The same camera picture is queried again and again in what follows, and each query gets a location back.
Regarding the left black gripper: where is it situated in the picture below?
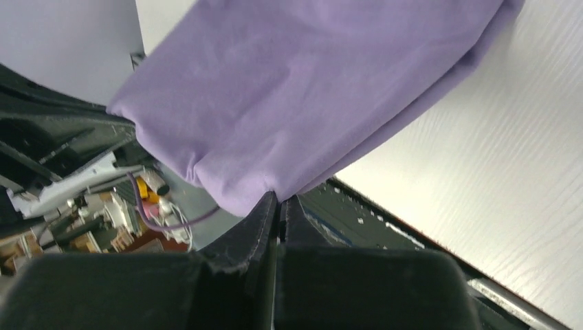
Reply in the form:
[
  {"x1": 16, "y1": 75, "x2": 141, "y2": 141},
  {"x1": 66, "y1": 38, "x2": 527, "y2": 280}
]
[{"x1": 1, "y1": 66, "x2": 151, "y2": 192}]

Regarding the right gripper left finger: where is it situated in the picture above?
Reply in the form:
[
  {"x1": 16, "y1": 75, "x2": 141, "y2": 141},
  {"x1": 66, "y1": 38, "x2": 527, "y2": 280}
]
[{"x1": 1, "y1": 192, "x2": 278, "y2": 329}]

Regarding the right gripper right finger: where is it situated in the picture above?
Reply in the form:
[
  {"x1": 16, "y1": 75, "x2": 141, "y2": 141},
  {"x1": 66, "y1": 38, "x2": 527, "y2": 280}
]
[{"x1": 276, "y1": 197, "x2": 481, "y2": 329}]

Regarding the purple t shirt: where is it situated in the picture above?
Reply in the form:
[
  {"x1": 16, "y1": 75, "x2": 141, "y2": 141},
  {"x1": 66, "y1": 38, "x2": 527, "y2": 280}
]
[{"x1": 107, "y1": 1, "x2": 524, "y2": 217}]

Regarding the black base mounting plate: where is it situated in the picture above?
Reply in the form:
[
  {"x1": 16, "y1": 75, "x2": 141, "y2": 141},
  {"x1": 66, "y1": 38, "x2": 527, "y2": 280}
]
[{"x1": 299, "y1": 181, "x2": 532, "y2": 329}]

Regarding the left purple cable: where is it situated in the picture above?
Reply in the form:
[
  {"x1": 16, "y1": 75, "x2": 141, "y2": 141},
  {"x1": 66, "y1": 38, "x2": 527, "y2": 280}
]
[{"x1": 126, "y1": 172, "x2": 222, "y2": 233}]

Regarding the aluminium frame rail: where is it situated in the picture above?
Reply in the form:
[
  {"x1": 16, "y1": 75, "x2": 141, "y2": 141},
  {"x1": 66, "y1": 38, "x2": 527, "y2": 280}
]
[{"x1": 467, "y1": 278, "x2": 569, "y2": 330}]

